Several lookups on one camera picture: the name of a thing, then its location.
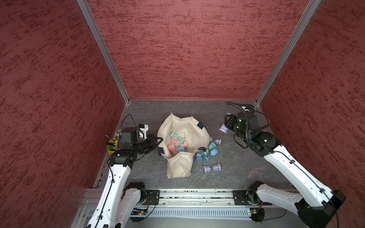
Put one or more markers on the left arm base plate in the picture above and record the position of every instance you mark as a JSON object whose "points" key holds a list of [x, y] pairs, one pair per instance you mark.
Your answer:
{"points": [[149, 197]]}

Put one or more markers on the aluminium front rail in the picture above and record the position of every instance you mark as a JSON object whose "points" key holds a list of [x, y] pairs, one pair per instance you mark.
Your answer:
{"points": [[208, 198]]}

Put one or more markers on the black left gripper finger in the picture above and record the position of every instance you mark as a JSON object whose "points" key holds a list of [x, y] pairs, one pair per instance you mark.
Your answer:
{"points": [[154, 143], [156, 139]]}

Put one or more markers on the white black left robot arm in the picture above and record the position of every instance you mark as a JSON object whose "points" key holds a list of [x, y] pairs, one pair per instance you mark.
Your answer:
{"points": [[117, 200]]}

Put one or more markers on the cream canvas tote bag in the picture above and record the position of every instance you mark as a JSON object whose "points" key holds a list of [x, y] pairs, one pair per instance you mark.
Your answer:
{"points": [[195, 135]]}

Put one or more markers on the purple hourglass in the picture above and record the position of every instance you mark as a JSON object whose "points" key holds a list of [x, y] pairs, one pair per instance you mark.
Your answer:
{"points": [[217, 141], [223, 128], [207, 169]]}

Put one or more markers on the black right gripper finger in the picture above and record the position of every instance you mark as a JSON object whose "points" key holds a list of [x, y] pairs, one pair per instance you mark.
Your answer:
{"points": [[228, 126], [227, 118]]}

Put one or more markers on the pink hourglass top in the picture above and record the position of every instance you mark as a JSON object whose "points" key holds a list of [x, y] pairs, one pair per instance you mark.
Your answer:
{"points": [[174, 154]]}

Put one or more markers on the yellow pencil holder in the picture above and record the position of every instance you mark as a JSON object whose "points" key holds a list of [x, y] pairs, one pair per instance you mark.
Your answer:
{"points": [[114, 142]]}

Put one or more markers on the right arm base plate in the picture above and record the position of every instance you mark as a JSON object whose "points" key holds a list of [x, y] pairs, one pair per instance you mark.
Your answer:
{"points": [[247, 198]]}

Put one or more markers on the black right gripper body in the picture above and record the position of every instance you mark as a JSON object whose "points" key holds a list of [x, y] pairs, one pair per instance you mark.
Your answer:
{"points": [[234, 123]]}

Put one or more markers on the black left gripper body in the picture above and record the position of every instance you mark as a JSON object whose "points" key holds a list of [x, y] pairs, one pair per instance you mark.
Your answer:
{"points": [[143, 146]]}

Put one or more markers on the purple hourglass front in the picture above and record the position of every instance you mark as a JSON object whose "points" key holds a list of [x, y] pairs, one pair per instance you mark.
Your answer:
{"points": [[207, 169]]}

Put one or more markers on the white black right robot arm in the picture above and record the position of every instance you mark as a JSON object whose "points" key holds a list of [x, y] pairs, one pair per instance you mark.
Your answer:
{"points": [[314, 203]]}

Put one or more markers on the purple hourglass back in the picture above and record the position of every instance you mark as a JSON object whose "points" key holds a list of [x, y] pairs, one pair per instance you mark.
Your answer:
{"points": [[217, 141]]}

